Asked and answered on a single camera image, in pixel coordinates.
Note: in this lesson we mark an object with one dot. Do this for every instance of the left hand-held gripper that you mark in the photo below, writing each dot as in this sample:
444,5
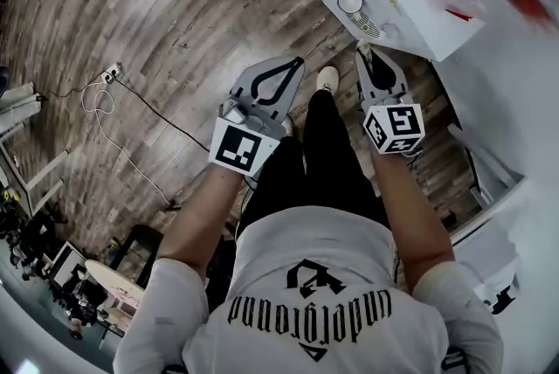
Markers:
238,147

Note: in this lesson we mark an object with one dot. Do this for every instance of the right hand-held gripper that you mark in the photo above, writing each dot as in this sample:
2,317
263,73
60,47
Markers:
397,125

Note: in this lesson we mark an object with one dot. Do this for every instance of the white cup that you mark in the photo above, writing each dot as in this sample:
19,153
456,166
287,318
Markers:
349,1

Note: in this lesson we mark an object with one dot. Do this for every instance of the person's right forearm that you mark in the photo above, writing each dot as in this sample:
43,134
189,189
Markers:
415,215

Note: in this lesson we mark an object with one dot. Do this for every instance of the person's left forearm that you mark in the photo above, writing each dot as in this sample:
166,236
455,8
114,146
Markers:
198,219

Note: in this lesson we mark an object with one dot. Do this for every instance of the white shoe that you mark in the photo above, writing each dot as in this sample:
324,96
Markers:
327,78
288,126

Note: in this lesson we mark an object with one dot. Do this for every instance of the striped grey mat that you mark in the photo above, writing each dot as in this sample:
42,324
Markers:
366,26

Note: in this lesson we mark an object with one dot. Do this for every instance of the red flat object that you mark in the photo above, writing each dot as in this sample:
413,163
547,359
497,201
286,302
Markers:
459,14

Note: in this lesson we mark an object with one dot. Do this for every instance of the black trousers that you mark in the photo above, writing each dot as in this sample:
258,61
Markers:
323,171

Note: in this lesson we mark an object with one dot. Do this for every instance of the white floor socket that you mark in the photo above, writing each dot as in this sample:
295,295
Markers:
111,73

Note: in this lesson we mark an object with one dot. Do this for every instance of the red blurred object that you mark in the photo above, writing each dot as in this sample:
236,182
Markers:
529,7

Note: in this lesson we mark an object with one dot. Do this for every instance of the black square stool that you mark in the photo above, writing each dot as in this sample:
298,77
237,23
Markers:
140,252

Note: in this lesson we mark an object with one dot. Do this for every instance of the white printed t-shirt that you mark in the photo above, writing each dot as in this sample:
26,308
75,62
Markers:
314,302

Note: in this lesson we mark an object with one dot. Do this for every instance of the white box with black print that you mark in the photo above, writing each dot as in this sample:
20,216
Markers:
493,272

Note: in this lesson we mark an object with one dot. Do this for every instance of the round white table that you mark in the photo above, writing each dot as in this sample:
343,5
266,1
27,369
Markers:
114,278

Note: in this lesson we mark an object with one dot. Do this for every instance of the white table leg frame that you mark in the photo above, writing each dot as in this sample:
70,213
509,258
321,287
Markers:
485,164

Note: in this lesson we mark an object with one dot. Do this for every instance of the white metal desk frame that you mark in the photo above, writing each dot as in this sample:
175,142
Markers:
30,171

